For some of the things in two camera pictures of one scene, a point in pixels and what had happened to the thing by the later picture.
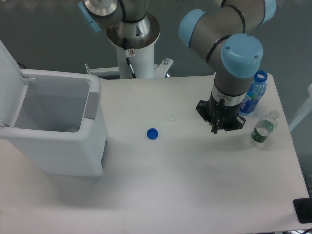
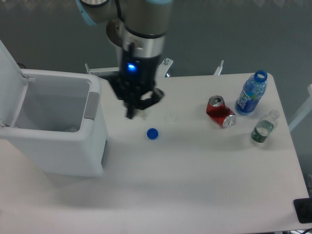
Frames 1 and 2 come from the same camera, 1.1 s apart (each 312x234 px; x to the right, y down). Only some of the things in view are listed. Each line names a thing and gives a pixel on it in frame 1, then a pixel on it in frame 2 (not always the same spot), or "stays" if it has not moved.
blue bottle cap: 152,133 stays
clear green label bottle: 264,126 stays
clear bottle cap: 171,117 stays
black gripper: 220,116 -> 137,76
